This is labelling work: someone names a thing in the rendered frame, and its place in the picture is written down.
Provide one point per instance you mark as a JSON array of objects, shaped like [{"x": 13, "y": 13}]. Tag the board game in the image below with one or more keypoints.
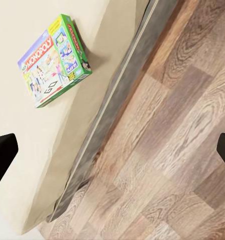
[{"x": 55, "y": 63}]

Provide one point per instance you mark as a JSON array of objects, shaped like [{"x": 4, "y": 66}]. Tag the bed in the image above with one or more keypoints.
[{"x": 58, "y": 143}]

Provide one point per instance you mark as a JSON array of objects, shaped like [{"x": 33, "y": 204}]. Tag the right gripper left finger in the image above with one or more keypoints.
[{"x": 8, "y": 150}]

